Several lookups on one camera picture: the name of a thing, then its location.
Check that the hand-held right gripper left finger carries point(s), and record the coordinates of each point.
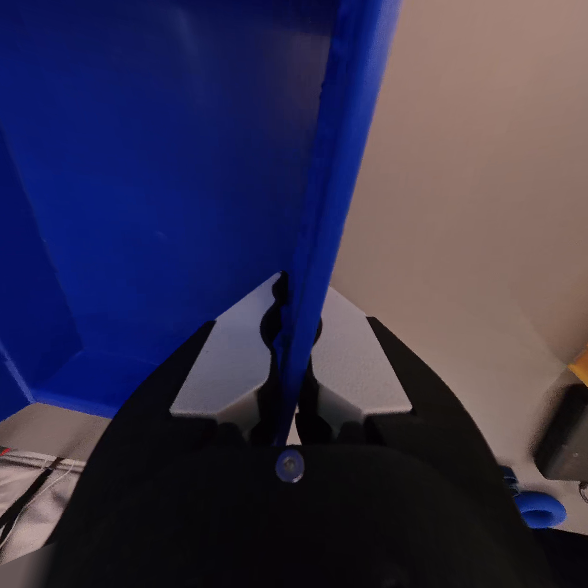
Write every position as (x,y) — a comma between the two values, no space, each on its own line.
(229,367)

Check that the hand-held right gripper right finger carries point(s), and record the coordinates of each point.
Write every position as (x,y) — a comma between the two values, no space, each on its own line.
(358,367)

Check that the blue plastic bin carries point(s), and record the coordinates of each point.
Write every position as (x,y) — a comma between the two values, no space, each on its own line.
(160,160)

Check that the yellow plastic bin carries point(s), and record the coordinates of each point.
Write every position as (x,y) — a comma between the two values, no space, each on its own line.
(581,365)

